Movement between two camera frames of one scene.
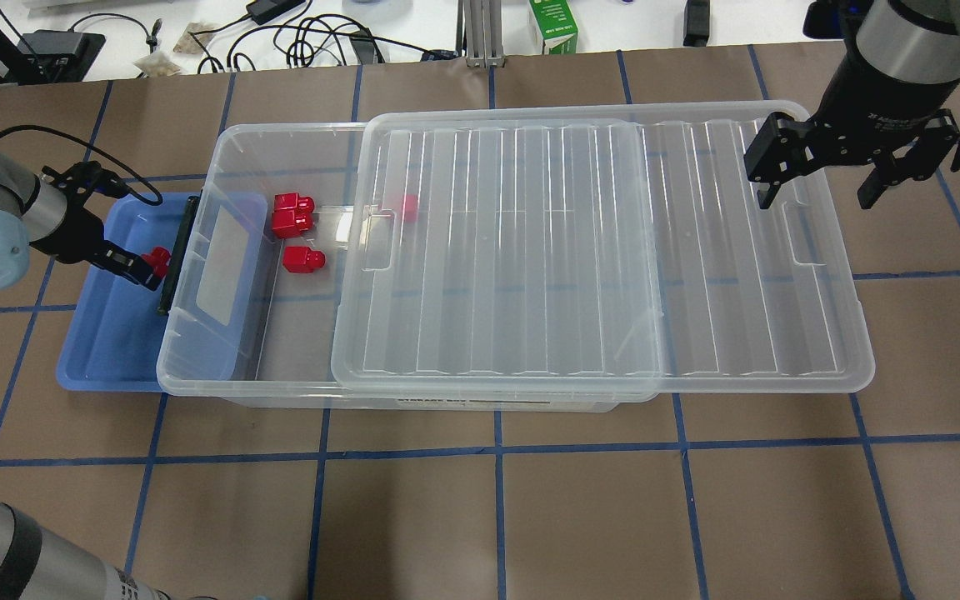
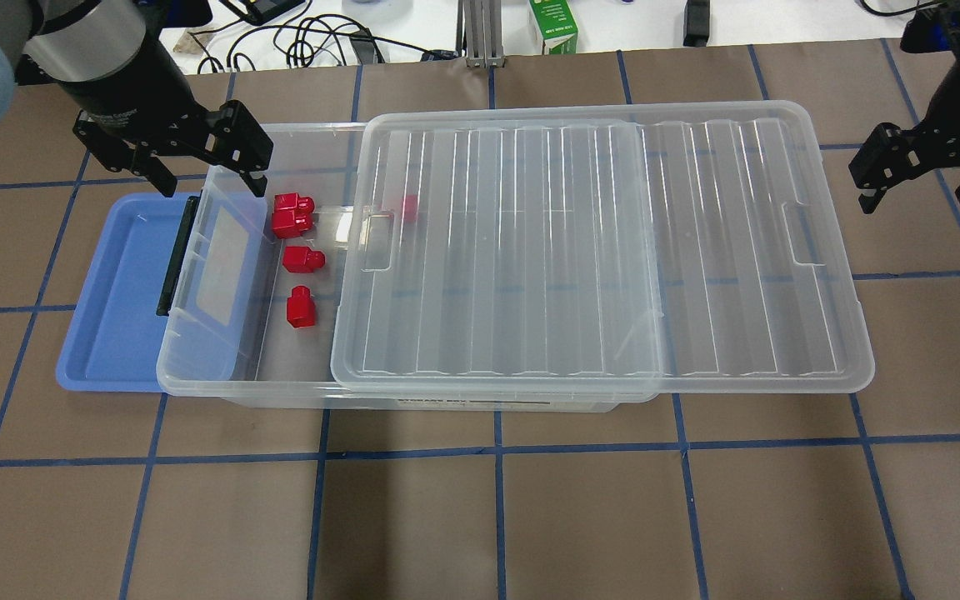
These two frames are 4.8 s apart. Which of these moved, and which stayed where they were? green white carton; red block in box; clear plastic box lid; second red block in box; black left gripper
Moved: black left gripper
Stayed: second red block in box; red block in box; green white carton; clear plastic box lid
